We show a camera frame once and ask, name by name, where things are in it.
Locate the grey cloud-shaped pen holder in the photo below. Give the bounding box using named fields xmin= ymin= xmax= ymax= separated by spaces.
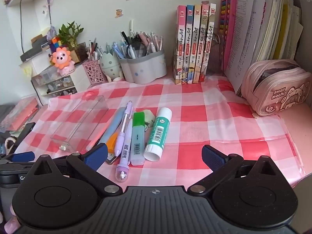
xmin=119 ymin=49 xmax=167 ymax=84

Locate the black wall cable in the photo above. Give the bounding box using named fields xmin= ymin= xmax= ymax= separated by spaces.
xmin=19 ymin=0 xmax=28 ymax=54

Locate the black flat box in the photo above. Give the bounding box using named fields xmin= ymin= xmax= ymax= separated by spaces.
xmin=20 ymin=35 xmax=50 ymax=62

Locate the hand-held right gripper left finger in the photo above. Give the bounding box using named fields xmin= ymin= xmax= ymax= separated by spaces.
xmin=24 ymin=143 xmax=123 ymax=197

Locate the purple mechanical pencil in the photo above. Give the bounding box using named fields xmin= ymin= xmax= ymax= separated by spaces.
xmin=115 ymin=100 xmax=133 ymax=182

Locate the bunch of blue pens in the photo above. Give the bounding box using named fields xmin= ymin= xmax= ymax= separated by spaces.
xmin=105 ymin=43 xmax=123 ymax=57

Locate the white eraser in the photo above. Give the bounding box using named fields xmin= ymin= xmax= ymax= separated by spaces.
xmin=142 ymin=110 xmax=156 ymax=132

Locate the green bamboo plant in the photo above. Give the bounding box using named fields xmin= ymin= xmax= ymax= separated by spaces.
xmin=57 ymin=21 xmax=84 ymax=51

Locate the pink lion toy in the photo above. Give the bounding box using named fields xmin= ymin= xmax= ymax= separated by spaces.
xmin=50 ymin=47 xmax=75 ymax=75

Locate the clear acrylic bookend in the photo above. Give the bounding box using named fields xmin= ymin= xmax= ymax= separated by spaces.
xmin=206 ymin=33 xmax=226 ymax=75

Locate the black phone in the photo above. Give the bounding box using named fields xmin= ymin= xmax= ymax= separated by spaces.
xmin=11 ymin=122 xmax=36 ymax=154

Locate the white drawer organizer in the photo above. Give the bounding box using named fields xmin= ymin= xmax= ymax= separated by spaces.
xmin=32 ymin=66 xmax=92 ymax=105

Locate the dark pencil lead refill case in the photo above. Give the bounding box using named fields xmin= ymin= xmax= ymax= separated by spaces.
xmin=105 ymin=153 xmax=119 ymax=165

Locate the pink abacus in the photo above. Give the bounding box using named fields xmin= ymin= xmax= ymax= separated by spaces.
xmin=220 ymin=0 xmax=237 ymax=72

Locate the light blue pen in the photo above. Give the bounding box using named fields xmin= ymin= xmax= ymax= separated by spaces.
xmin=97 ymin=107 xmax=126 ymax=147

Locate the clear plastic pencil box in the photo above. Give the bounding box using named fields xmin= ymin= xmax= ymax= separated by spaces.
xmin=48 ymin=96 xmax=109 ymax=154

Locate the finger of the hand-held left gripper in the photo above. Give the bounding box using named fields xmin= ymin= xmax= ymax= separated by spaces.
xmin=0 ymin=152 xmax=35 ymax=166

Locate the comic book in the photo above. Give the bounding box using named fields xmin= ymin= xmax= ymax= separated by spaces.
xmin=182 ymin=4 xmax=195 ymax=84
xmin=199 ymin=3 xmax=217 ymax=82
xmin=173 ymin=5 xmax=188 ymax=85
xmin=188 ymin=4 xmax=202 ymax=84
xmin=193 ymin=2 xmax=210 ymax=83

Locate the stack of papers and books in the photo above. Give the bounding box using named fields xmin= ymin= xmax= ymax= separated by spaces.
xmin=223 ymin=0 xmax=303 ymax=95

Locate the colourful puzzle cube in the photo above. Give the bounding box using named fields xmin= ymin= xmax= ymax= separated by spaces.
xmin=50 ymin=36 xmax=61 ymax=53

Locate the pink box with clear lid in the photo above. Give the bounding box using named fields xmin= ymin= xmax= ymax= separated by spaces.
xmin=0 ymin=97 xmax=39 ymax=131

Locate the bunch of assorted pens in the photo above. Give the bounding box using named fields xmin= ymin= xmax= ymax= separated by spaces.
xmin=119 ymin=19 xmax=164 ymax=59

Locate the white storage box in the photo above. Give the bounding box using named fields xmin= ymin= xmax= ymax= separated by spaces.
xmin=19 ymin=58 xmax=56 ymax=78

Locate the clear lidded storage box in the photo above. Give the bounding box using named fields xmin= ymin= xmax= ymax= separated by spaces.
xmin=31 ymin=66 xmax=60 ymax=84

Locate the purple hanging pouch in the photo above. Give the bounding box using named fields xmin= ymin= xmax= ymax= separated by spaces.
xmin=46 ymin=26 xmax=58 ymax=39

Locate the person's left hand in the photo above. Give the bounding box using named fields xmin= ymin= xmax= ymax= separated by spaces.
xmin=0 ymin=205 xmax=19 ymax=234

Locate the green highlighter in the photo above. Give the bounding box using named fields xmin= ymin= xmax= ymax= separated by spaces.
xmin=130 ymin=112 xmax=146 ymax=167

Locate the pink pencil pouch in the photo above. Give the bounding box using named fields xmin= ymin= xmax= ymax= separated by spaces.
xmin=241 ymin=59 xmax=312 ymax=116

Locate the clear glass plant vase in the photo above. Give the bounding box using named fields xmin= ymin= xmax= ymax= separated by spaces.
xmin=73 ymin=43 xmax=88 ymax=63

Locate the pink checkered tablecloth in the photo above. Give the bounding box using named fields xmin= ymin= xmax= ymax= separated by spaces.
xmin=15 ymin=75 xmax=306 ymax=183

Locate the egg-shaped pen holder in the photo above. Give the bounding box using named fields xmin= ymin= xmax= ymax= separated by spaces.
xmin=100 ymin=51 xmax=122 ymax=82

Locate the pink perforated pen holder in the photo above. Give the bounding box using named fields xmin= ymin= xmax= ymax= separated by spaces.
xmin=82 ymin=59 xmax=108 ymax=85

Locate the orange highlighter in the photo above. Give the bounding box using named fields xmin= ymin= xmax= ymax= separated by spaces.
xmin=105 ymin=134 xmax=120 ymax=155

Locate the green white glue stick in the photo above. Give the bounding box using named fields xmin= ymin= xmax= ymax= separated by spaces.
xmin=143 ymin=107 xmax=173 ymax=162

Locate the bunch of slim pens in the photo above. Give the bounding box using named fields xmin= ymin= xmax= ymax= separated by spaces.
xmin=88 ymin=38 xmax=104 ymax=61

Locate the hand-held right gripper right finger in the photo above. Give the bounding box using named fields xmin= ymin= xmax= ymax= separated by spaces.
xmin=188 ymin=144 xmax=284 ymax=197

